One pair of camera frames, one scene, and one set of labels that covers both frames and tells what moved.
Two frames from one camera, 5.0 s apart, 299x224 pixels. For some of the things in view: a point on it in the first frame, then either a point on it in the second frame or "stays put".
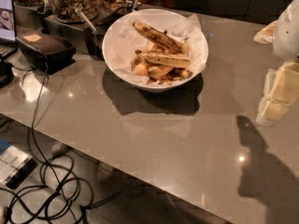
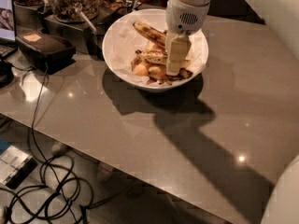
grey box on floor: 16,166 stays put
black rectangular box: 46,52 stays put
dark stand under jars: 87,36 stays put
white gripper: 288,32 → 183,16
